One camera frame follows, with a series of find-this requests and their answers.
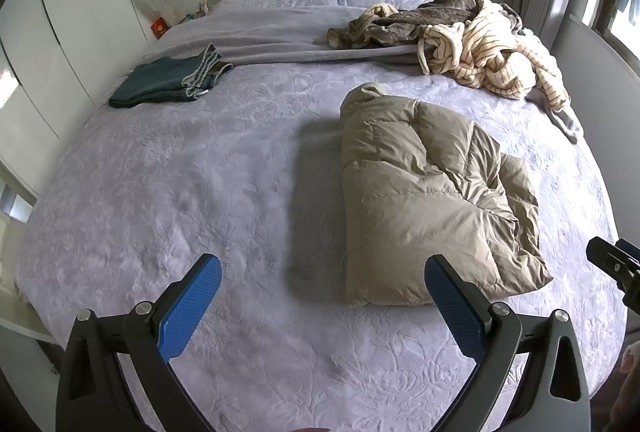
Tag folded dark green jeans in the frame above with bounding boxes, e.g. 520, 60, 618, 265
108, 43, 234, 109

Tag grey cloth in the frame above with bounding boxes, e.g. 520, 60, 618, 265
527, 86, 583, 144

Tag white wardrobe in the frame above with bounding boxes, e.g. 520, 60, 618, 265
0, 0, 156, 153

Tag beige puffer jacket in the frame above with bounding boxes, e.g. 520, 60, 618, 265
340, 82, 554, 309

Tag lavender fleece blanket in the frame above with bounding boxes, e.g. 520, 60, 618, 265
14, 0, 628, 432

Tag window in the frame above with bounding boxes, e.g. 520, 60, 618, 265
582, 0, 640, 52

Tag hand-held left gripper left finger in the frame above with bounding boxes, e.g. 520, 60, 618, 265
56, 253, 223, 432

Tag olive brown garment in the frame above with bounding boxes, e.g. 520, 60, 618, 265
327, 0, 486, 50

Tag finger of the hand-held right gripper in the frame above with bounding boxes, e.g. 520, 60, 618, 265
615, 238, 640, 264
586, 237, 640, 293

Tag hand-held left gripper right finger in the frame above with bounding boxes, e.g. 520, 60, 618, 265
424, 254, 593, 432

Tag cream striped robe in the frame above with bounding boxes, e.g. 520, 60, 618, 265
360, 0, 571, 113

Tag person's pink fleece clothing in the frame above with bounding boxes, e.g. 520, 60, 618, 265
607, 342, 640, 432

